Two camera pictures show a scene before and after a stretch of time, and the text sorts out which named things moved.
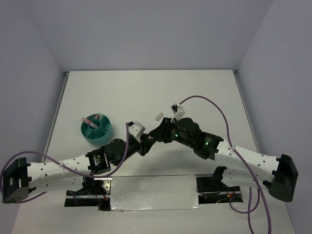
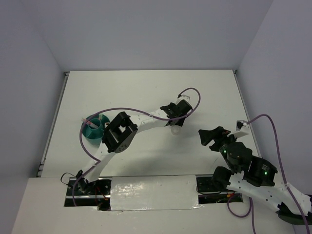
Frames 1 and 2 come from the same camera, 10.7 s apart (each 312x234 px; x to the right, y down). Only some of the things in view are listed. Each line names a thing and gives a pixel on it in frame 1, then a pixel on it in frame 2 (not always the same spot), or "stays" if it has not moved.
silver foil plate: [153, 193] stays
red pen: [87, 121] stays
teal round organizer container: [101, 136] stays
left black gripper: [145, 147] -> [181, 122]
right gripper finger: [157, 134] -> [206, 135]
